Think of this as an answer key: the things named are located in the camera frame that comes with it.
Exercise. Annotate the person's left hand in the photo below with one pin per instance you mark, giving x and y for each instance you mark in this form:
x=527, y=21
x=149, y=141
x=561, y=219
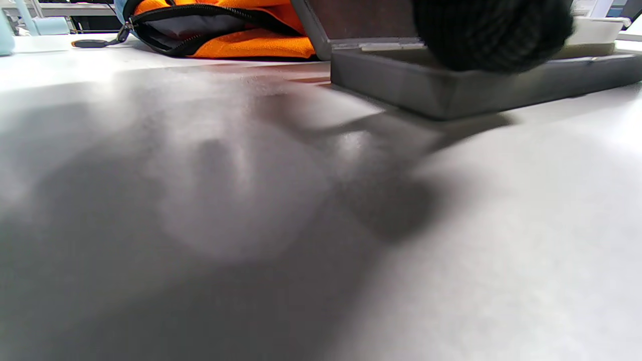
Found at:
x=491, y=35

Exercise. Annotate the dark grey pencil case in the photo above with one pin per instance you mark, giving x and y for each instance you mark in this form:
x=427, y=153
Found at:
x=451, y=90

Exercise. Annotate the sunset cover notebook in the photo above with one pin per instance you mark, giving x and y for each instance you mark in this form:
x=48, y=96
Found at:
x=599, y=30

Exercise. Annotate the orange and blue school bag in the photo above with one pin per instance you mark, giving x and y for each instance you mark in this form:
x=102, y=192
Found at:
x=241, y=45

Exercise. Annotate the light blue pencil sharpener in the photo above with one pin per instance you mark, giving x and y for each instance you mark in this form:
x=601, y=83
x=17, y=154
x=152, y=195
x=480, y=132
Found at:
x=5, y=37

